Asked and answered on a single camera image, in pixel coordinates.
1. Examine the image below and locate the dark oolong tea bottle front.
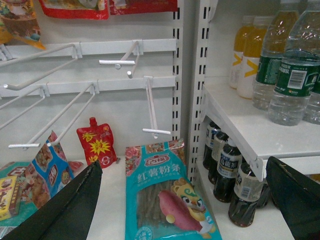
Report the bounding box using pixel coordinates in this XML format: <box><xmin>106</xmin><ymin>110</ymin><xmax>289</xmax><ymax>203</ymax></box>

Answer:
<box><xmin>228</xmin><ymin>160</ymin><xmax>264</xmax><ymax>228</ymax></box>

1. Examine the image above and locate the white peg hook centre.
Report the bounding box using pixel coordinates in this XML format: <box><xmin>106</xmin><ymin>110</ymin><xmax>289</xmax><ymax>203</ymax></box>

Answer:
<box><xmin>142</xmin><ymin>76</ymin><xmax>171</xmax><ymax>139</ymax></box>

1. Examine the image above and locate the orange vitamin drink on shelf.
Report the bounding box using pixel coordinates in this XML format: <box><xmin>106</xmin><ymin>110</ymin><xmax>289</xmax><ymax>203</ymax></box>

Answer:
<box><xmin>236</xmin><ymin>16</ymin><xmax>271</xmax><ymax>99</ymax></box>

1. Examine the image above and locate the blue snack bag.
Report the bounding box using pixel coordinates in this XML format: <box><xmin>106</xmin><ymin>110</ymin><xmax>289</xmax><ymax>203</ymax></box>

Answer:
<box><xmin>24</xmin><ymin>131</ymin><xmax>74</xmax><ymax>209</ymax></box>

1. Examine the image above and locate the white peg hook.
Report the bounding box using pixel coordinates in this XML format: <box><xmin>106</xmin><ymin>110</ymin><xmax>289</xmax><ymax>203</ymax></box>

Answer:
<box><xmin>98</xmin><ymin>40</ymin><xmax>143</xmax><ymax>79</ymax></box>
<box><xmin>142</xmin><ymin>76</ymin><xmax>171</xmax><ymax>139</ymax></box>

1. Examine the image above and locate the water bottle green label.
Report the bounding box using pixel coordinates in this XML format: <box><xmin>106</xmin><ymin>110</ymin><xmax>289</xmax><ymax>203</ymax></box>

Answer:
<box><xmin>252</xmin><ymin>10</ymin><xmax>299</xmax><ymax>111</ymax></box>
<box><xmin>267</xmin><ymin>0</ymin><xmax>320</xmax><ymax>126</ymax></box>

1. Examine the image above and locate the teal sweet potato noodle bag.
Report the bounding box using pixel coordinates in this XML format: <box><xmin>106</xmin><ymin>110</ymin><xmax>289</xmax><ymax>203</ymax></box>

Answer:
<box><xmin>124</xmin><ymin>139</ymin><xmax>222</xmax><ymax>240</ymax></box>

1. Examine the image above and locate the yellow box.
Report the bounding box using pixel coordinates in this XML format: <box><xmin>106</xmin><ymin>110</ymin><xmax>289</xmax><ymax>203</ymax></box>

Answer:
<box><xmin>0</xmin><ymin>175</ymin><xmax>22</xmax><ymax>221</ymax></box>

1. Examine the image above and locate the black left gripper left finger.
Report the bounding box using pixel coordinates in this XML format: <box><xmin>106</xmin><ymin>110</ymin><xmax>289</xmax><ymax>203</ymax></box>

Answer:
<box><xmin>3</xmin><ymin>162</ymin><xmax>103</xmax><ymax>240</ymax></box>

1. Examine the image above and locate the water bottle green label left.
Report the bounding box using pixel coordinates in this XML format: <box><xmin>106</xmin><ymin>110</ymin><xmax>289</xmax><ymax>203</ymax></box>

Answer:
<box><xmin>252</xmin><ymin>10</ymin><xmax>299</xmax><ymax>111</ymax></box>

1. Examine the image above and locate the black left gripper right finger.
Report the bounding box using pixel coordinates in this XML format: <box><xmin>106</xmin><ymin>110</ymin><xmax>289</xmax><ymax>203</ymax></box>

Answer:
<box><xmin>266</xmin><ymin>156</ymin><xmax>320</xmax><ymax>240</ymax></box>

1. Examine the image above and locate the dark oolong tea bottle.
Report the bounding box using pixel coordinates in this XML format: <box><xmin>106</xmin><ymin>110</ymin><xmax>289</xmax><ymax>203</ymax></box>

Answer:
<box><xmin>228</xmin><ymin>160</ymin><xmax>264</xmax><ymax>228</ymax></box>
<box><xmin>213</xmin><ymin>137</ymin><xmax>243</xmax><ymax>203</ymax></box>

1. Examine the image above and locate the red spouted sauce pouch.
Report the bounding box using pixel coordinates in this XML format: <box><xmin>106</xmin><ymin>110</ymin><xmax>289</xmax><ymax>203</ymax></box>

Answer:
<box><xmin>76</xmin><ymin>117</ymin><xmax>118</xmax><ymax>169</ymax></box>

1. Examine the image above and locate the red hanging snack bag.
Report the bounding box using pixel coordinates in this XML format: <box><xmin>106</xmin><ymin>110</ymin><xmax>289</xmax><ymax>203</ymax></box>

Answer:
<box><xmin>39</xmin><ymin>0</ymin><xmax>109</xmax><ymax>20</ymax></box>

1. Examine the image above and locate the slotted white shelf upright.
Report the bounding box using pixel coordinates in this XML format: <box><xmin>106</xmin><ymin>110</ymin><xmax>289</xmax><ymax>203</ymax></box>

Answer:
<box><xmin>171</xmin><ymin>0</ymin><xmax>184</xmax><ymax>140</ymax></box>

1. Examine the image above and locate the white peg hook upper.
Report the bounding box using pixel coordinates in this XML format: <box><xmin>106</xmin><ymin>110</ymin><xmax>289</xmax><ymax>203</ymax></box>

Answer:
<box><xmin>98</xmin><ymin>40</ymin><xmax>143</xmax><ymax>79</ymax></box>

